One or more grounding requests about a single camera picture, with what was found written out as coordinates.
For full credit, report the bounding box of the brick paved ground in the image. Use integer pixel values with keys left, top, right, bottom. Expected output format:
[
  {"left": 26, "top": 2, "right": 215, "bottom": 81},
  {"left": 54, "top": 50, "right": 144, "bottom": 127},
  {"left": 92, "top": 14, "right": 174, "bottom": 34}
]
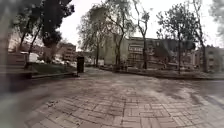
[{"left": 0, "top": 66, "right": 224, "bottom": 128}]

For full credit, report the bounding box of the row of trees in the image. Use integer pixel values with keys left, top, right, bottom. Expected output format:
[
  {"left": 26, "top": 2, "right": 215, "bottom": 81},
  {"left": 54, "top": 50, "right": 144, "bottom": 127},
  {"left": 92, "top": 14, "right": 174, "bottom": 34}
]
[{"left": 0, "top": 0, "right": 224, "bottom": 75}]

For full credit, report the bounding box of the grass patch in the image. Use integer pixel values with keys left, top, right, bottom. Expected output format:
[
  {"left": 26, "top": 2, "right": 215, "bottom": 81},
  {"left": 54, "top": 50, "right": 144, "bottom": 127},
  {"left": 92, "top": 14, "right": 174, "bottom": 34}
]
[{"left": 31, "top": 62, "right": 78, "bottom": 76}]

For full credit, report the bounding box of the stone kerb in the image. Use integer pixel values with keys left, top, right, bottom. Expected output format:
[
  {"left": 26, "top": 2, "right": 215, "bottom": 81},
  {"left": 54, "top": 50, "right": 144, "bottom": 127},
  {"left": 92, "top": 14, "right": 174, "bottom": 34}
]
[{"left": 31, "top": 71, "right": 80, "bottom": 80}]

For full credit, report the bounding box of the white vehicle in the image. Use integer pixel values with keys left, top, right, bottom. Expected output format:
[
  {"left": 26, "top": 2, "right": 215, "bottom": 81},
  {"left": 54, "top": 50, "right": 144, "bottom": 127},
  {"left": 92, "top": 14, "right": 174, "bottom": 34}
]
[{"left": 20, "top": 51, "right": 41, "bottom": 64}]

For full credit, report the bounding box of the black litter bin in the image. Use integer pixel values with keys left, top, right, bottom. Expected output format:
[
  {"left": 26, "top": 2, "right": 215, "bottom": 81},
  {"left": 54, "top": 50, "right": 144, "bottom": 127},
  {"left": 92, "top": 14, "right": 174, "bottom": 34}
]
[{"left": 76, "top": 55, "right": 86, "bottom": 75}]

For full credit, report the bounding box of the grass strip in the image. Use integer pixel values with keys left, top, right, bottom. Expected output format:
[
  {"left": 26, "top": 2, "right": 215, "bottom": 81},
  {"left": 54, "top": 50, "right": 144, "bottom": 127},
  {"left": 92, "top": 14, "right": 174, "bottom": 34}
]
[{"left": 99, "top": 66, "right": 224, "bottom": 81}]

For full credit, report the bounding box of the wooden bench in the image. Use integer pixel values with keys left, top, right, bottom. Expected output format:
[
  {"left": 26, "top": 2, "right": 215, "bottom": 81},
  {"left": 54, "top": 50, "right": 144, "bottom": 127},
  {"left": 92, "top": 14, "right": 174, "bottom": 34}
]
[{"left": 0, "top": 52, "right": 38, "bottom": 80}]

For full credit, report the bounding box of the grey apartment building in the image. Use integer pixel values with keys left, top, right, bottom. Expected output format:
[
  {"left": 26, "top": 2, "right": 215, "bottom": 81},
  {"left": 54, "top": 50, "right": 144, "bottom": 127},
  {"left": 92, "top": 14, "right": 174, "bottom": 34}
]
[{"left": 99, "top": 34, "right": 198, "bottom": 70}]

